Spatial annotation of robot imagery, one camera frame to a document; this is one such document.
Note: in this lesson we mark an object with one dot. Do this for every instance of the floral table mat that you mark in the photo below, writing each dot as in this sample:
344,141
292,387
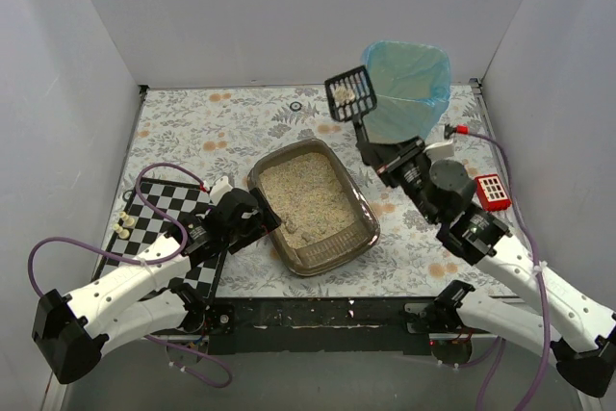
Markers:
187,134

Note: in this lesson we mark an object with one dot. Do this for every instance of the grey litter clump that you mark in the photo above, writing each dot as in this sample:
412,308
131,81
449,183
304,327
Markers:
343,95

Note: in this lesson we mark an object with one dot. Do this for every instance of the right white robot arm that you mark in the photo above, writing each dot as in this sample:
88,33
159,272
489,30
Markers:
563,324

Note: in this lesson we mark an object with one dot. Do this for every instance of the blue plastic bin liner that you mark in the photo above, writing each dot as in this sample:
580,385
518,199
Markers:
412,86

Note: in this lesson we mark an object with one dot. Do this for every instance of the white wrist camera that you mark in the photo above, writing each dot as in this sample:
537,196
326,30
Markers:
220,187
444,149

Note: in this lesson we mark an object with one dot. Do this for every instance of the black litter scoop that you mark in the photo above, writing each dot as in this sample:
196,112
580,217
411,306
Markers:
365,101

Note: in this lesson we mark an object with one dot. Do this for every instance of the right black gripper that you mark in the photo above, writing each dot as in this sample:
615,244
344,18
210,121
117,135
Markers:
388,159

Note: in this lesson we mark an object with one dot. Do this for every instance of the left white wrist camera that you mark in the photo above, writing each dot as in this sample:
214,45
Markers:
220,187

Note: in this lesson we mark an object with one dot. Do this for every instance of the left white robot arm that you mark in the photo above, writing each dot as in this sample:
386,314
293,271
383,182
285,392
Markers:
74,331

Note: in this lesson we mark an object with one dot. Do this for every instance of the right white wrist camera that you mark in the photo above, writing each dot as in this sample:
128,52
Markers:
444,149

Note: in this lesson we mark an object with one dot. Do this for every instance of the red toy block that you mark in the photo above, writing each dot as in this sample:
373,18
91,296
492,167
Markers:
491,193

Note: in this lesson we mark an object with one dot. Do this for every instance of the black white chessboard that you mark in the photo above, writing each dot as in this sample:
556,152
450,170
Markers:
173,198

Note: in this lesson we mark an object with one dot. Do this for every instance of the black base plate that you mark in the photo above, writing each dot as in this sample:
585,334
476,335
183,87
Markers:
319,324

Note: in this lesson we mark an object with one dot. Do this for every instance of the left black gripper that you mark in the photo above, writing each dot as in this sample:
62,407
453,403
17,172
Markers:
257,220

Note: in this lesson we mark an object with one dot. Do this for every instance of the brown plastic litter box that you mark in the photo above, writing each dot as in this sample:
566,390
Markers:
326,220

